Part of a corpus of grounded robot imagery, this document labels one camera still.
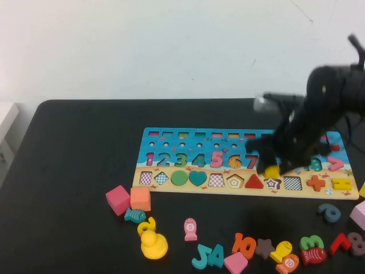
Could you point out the yellow pentagon piece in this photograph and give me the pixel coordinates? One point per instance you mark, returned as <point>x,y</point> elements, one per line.
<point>272,171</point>

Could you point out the pink number five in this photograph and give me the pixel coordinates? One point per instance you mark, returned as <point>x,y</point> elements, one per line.
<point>220,162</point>

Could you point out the orange plus sign piece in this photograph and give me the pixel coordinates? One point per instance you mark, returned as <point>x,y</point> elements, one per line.
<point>316,182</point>

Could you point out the orange cube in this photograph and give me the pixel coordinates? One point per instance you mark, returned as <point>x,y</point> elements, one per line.
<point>140,199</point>

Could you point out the light pink cube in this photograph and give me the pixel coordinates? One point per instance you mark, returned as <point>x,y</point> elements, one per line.
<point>359,217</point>

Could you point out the teal wooden fish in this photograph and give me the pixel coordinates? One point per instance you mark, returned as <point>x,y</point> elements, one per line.
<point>134,214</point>

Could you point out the colourful wooden puzzle board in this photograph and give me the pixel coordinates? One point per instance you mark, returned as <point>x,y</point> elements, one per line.
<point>199,137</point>

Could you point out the teal number four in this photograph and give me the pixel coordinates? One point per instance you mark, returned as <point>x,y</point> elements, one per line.
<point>218,257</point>

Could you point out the magenta cube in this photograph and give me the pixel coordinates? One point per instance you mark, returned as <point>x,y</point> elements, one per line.
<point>118,199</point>

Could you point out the red triangle piece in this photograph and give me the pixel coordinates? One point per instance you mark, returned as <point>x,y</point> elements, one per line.
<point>253,184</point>

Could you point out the orange number ten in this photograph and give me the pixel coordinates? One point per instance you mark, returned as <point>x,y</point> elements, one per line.
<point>238,242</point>

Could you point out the pink fish with five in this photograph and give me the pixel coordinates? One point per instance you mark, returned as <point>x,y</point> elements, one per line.
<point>190,227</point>

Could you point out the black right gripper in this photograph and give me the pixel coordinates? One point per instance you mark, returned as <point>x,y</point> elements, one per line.
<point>299,137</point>

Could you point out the red minus sign piece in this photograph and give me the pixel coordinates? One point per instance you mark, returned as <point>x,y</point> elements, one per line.
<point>336,147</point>

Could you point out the teal number five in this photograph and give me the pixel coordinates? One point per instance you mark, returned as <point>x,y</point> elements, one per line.
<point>206,257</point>

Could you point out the teal heart piece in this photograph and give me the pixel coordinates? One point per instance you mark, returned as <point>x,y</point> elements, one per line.
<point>198,177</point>

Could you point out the brown number eight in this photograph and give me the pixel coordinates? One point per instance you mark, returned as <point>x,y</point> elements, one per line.
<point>357,253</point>

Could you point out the slate blue number nine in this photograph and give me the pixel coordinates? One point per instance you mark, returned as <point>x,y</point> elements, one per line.
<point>326,217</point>

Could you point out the yellow cube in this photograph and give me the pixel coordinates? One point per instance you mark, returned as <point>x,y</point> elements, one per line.
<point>362,191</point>

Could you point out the yellow duck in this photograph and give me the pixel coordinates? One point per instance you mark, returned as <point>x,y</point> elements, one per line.
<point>154,246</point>

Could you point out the green number three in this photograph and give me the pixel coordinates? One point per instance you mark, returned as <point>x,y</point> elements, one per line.
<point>318,241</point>

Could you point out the red number seven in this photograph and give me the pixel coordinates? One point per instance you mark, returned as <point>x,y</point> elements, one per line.
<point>338,245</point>

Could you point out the yellow number piece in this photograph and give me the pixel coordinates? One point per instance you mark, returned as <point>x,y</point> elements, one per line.
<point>152,224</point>

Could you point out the brown star piece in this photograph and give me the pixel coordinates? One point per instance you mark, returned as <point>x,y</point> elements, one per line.
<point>264,249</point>

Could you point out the yellow equals sign piece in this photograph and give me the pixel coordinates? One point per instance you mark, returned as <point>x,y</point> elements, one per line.
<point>341,184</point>

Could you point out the pink greater-than sign piece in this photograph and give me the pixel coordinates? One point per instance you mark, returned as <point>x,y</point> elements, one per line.
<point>340,163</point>

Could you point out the orange fish with ten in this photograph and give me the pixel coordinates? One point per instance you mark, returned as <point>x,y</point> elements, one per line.
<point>288,264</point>

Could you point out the red wooden fish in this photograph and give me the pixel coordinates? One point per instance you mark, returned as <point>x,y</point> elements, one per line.
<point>313,256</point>

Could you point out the pink trapezoid piece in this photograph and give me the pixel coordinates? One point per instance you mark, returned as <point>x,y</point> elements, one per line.
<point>235,264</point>

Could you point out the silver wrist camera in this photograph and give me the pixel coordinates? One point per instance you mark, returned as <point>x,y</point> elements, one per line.
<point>265,105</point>

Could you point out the yellow wooden fish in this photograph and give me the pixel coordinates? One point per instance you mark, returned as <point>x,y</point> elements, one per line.
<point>280,251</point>

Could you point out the green circle piece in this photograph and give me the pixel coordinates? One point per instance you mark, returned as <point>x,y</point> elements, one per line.
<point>179,178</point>

